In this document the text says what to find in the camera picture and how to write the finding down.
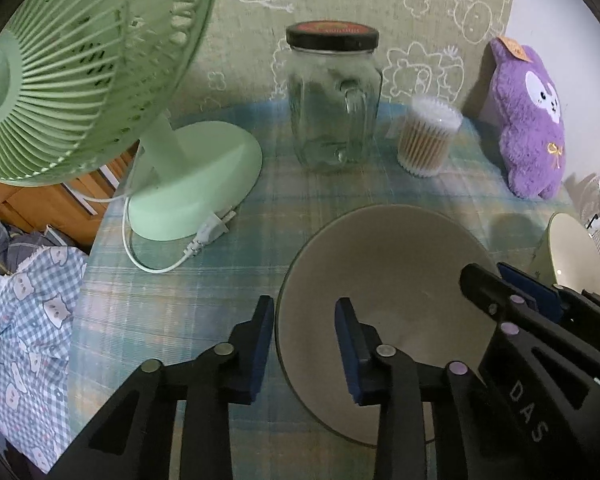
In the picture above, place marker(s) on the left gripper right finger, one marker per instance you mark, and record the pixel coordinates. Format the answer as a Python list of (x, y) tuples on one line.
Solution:
[(380, 374)]

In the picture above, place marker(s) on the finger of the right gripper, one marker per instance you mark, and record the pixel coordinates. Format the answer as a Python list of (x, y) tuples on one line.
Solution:
[(560, 304), (492, 295)]

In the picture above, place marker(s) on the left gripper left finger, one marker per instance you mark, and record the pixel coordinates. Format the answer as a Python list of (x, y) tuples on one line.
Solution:
[(130, 437)]

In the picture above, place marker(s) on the green-rim ceramic bowl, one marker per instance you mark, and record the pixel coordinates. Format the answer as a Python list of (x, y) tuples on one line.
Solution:
[(566, 256), (400, 267)]

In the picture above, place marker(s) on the plaid green tablecloth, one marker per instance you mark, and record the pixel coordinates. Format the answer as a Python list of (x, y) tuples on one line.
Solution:
[(148, 302)]

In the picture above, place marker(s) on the cotton swab container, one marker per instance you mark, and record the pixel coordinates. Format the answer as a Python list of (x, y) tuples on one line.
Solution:
[(430, 127)]

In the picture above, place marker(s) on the blue checkered bedding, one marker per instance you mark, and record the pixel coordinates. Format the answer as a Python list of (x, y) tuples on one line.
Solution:
[(40, 283)]

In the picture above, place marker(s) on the purple plush bunny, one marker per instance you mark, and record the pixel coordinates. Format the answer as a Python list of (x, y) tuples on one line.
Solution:
[(532, 139)]

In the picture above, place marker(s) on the glass jar with lid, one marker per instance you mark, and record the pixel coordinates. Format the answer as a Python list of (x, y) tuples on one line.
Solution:
[(333, 88)]

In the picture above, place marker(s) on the green desk fan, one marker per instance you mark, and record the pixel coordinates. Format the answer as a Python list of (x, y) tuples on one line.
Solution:
[(83, 80)]

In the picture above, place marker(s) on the green cartoon wall mat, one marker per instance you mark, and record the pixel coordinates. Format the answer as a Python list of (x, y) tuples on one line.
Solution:
[(433, 47)]

